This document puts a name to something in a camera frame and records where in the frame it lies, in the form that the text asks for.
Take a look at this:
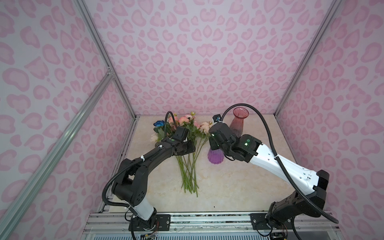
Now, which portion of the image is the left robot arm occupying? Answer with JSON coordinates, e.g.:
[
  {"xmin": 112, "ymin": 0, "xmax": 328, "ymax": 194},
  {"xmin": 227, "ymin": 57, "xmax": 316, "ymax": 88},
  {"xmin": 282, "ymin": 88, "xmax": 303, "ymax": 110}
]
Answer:
[{"xmin": 103, "ymin": 127, "xmax": 196, "ymax": 221}]

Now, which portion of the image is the aluminium frame post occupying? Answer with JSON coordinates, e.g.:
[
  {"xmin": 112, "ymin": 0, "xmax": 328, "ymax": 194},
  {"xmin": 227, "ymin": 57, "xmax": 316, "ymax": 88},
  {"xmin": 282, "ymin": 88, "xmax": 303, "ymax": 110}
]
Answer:
[
  {"xmin": 74, "ymin": 0, "xmax": 137, "ymax": 120},
  {"xmin": 274, "ymin": 0, "xmax": 344, "ymax": 119}
]

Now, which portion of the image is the aluminium frame post left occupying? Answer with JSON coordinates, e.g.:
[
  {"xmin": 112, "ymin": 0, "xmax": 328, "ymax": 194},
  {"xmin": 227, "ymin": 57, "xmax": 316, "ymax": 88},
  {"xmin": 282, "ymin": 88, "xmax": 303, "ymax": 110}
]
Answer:
[{"xmin": 74, "ymin": 0, "xmax": 137, "ymax": 120}]

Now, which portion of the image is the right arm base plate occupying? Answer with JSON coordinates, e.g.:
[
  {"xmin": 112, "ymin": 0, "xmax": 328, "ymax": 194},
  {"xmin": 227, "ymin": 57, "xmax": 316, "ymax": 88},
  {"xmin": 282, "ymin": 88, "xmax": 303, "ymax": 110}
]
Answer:
[{"xmin": 250, "ymin": 213, "xmax": 285, "ymax": 231}]

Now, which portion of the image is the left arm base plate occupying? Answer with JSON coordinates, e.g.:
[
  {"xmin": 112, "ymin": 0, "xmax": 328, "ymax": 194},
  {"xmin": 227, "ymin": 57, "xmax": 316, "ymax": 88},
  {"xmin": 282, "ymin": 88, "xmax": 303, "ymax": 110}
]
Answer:
[{"xmin": 129, "ymin": 214, "xmax": 171, "ymax": 232}]

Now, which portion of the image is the purple blue glass vase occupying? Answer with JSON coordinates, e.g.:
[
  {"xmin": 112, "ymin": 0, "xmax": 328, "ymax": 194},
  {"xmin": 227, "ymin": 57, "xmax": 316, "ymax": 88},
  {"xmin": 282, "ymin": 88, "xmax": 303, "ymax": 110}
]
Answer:
[{"xmin": 208, "ymin": 149, "xmax": 225, "ymax": 165}]

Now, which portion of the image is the red grey glass vase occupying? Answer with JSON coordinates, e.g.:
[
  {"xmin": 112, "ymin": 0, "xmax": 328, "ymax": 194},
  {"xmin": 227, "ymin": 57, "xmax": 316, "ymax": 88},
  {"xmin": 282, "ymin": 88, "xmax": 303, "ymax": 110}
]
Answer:
[{"xmin": 230, "ymin": 107, "xmax": 249, "ymax": 138}]

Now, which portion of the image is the left black cable conduit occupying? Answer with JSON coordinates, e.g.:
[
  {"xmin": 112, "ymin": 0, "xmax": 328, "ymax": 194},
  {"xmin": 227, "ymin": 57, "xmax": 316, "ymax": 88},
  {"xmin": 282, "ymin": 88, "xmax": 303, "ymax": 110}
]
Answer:
[{"xmin": 101, "ymin": 110, "xmax": 181, "ymax": 208}]

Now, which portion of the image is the black cable conduit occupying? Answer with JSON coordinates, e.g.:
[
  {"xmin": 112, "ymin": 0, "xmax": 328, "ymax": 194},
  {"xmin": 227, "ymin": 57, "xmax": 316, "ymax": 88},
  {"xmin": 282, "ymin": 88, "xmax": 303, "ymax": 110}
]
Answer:
[
  {"xmin": 101, "ymin": 110, "xmax": 181, "ymax": 208},
  {"xmin": 220, "ymin": 103, "xmax": 340, "ymax": 225}
]

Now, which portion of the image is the aluminium frame post right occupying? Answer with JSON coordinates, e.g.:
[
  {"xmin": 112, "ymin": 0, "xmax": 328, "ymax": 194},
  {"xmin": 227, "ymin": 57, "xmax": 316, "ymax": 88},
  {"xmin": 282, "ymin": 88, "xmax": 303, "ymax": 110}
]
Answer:
[{"xmin": 274, "ymin": 0, "xmax": 344, "ymax": 119}]

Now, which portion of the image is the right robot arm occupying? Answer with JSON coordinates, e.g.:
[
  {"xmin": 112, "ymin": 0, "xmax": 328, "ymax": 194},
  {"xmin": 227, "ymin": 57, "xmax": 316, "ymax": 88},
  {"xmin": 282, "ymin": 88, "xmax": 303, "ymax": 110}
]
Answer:
[{"xmin": 209, "ymin": 122, "xmax": 329, "ymax": 228}]

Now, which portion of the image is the right black cable conduit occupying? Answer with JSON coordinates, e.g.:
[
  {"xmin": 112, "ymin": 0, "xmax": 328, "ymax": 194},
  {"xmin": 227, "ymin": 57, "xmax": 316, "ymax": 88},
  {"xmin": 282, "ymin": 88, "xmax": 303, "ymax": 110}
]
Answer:
[{"xmin": 220, "ymin": 103, "xmax": 340, "ymax": 225}]

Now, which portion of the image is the flower bunch on table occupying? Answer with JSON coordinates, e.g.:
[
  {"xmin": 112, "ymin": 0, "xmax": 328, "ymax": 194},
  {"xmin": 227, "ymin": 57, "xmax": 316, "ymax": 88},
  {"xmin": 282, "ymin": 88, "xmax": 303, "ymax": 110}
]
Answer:
[{"xmin": 152, "ymin": 112, "xmax": 213, "ymax": 195}]

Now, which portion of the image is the aluminium diagonal frame bar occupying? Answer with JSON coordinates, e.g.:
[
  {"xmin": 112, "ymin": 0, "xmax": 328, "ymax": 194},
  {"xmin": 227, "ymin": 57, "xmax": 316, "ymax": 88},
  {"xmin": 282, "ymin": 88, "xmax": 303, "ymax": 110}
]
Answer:
[{"xmin": 1, "ymin": 73, "xmax": 115, "ymax": 240}]

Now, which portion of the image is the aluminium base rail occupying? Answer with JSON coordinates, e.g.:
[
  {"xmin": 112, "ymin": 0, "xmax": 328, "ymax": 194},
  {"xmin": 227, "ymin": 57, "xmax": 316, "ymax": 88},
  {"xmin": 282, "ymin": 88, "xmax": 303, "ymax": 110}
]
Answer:
[{"xmin": 81, "ymin": 212, "xmax": 344, "ymax": 240}]

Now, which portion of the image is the blue flower stem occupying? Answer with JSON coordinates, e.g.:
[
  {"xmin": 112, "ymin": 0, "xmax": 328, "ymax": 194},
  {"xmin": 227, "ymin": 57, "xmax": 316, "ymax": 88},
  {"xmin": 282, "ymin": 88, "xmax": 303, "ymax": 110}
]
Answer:
[{"xmin": 153, "ymin": 120, "xmax": 165, "ymax": 133}]

